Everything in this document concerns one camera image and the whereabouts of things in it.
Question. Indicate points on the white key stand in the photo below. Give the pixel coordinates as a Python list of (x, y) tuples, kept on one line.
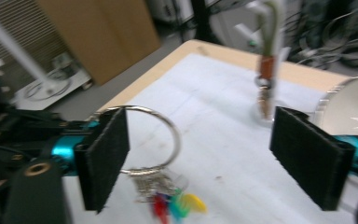
[(280, 31)]

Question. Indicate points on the white table mat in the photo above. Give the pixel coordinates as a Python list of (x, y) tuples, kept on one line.
[(217, 140)]

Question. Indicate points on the brown cardboard box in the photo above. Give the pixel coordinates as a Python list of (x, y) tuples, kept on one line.
[(105, 37)]

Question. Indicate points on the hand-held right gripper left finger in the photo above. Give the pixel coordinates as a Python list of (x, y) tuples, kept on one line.
[(102, 155)]

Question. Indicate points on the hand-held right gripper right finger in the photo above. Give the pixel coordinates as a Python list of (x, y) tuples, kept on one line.
[(307, 155)]

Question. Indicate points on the black metal frame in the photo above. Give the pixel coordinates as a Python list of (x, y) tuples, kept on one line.
[(203, 18)]

